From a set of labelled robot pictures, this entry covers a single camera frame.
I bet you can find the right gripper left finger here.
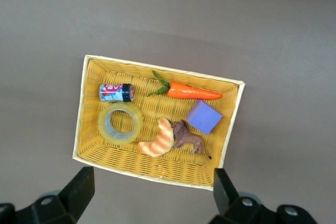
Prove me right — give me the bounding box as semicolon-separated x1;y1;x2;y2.
15;166;96;224

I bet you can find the striped toy croissant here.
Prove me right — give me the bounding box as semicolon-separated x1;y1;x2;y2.
137;117;175;158

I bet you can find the brown toy lion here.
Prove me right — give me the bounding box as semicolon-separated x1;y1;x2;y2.
170;119;213;161

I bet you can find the clear yellowish tape roll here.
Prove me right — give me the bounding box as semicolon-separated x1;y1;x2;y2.
97;102;144;146

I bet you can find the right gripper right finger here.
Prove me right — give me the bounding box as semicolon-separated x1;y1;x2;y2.
209;167;279;224

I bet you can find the small dark can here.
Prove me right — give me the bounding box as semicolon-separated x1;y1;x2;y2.
99;83;135;103

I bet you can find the purple foam cube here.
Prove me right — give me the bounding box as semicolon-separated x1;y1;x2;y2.
186;99;223;136

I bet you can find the orange toy carrot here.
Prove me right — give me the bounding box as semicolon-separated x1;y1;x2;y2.
146;70;223;101

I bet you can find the yellow woven basket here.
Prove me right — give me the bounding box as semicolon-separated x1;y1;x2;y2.
72;55;246;192

